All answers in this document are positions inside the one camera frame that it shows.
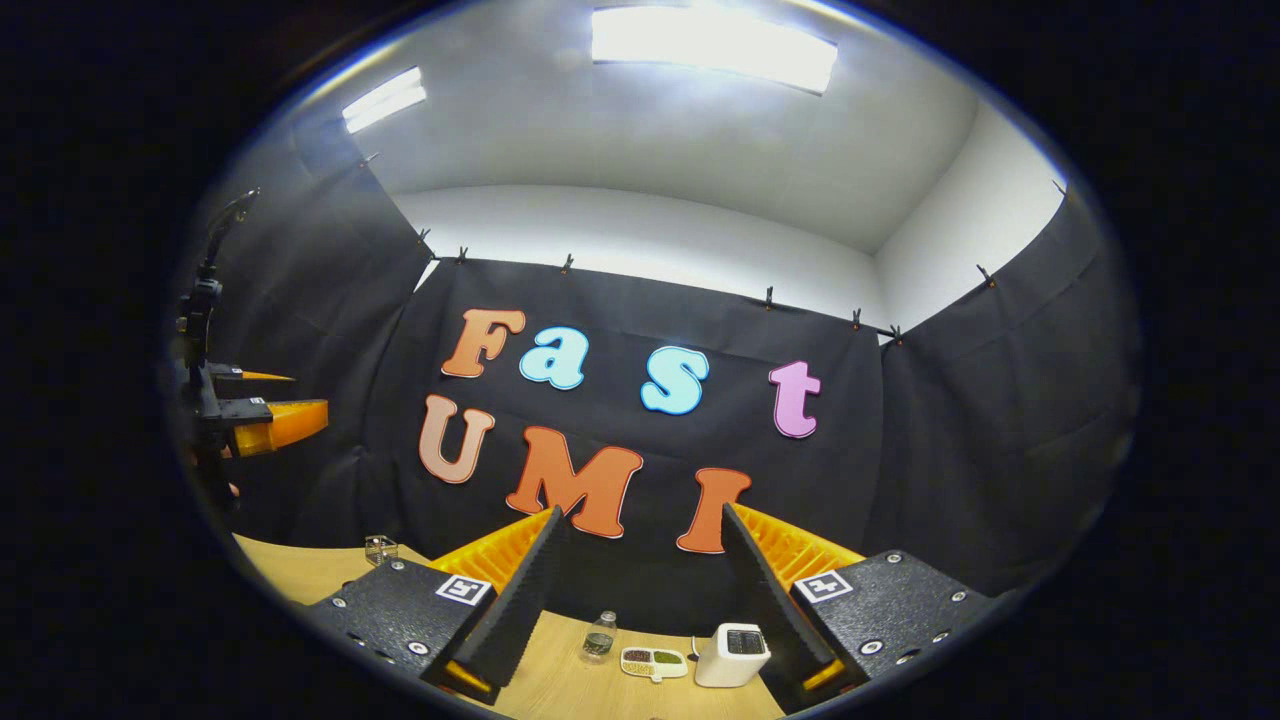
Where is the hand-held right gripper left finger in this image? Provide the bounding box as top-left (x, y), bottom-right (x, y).
top-left (305, 505), bottom-right (571, 706)

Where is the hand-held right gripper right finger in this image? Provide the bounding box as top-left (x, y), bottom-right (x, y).
top-left (720, 503), bottom-right (1001, 713)

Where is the white toaster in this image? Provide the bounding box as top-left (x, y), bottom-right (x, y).
top-left (694, 623), bottom-right (772, 688)

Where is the clear plastic water bottle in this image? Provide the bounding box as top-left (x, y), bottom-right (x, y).
top-left (580, 610), bottom-right (619, 664)

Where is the white divided plate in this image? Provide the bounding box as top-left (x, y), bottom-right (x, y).
top-left (620, 646), bottom-right (689, 683)

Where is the black backdrop cloth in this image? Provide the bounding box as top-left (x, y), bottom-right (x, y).
top-left (165, 120), bottom-right (1141, 641)

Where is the small rectangular ceiling light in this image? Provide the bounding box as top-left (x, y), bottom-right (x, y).
top-left (342, 67), bottom-right (428, 134)

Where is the row of black cloth clips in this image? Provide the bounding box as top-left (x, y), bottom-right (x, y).
top-left (360, 150), bottom-right (1069, 346)

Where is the large rectangular ceiling light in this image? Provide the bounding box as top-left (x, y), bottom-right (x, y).
top-left (590, 5), bottom-right (839, 96)

